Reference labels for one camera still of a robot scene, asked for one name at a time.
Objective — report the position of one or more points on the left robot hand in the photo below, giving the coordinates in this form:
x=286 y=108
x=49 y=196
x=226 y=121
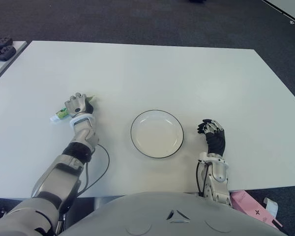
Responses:
x=77 y=105

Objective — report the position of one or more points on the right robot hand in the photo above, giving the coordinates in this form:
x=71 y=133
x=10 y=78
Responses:
x=216 y=142

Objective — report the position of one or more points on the green white toothpaste tube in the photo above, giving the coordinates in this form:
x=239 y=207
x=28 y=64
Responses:
x=60 y=115

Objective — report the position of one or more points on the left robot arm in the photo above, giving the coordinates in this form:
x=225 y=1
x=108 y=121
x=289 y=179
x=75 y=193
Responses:
x=51 y=177

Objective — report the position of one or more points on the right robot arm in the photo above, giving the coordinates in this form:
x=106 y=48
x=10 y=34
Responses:
x=217 y=174

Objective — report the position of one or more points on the white plate black rim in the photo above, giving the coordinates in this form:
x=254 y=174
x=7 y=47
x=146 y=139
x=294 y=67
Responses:
x=156 y=134

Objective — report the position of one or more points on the pink cardboard box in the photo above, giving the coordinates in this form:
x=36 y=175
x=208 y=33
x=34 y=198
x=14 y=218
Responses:
x=248 y=204

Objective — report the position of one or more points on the white paper slip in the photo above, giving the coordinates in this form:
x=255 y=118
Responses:
x=271 y=206

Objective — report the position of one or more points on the grey robot torso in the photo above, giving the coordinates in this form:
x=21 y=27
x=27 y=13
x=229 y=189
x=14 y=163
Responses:
x=167 y=216

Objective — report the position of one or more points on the black game controller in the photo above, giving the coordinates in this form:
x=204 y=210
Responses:
x=3 y=52
x=0 y=41

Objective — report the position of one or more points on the white background table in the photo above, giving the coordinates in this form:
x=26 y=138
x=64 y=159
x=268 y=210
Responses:
x=290 y=9

